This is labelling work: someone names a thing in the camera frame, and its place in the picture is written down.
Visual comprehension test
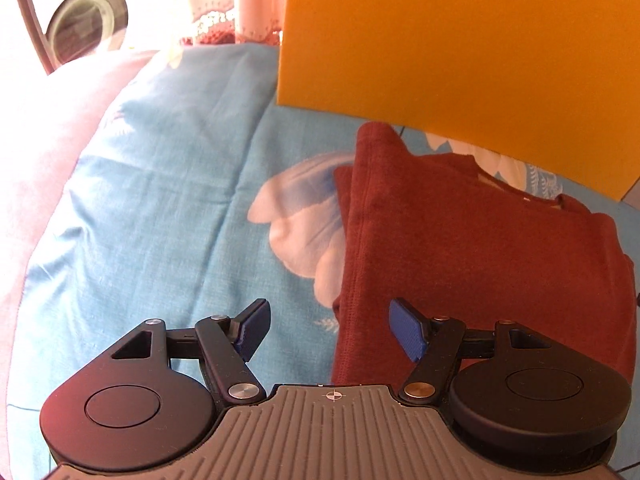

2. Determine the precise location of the dark red knit sweater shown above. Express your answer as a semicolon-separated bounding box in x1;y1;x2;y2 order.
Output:
332;122;637;386

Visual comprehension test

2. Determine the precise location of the light blue floral bedsheet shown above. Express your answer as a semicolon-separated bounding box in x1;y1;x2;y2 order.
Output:
6;41;640;480

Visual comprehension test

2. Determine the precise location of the pink pillow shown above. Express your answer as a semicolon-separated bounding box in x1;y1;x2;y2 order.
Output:
1;50;156;389

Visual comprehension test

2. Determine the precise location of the orange storage box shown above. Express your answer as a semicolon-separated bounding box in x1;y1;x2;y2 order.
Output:
278;0;639;200

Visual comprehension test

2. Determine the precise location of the pink lace curtain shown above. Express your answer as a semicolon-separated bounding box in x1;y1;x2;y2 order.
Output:
186;0;286;46

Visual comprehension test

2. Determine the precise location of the white washing machine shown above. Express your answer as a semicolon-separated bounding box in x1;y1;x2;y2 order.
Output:
32;0;191;66

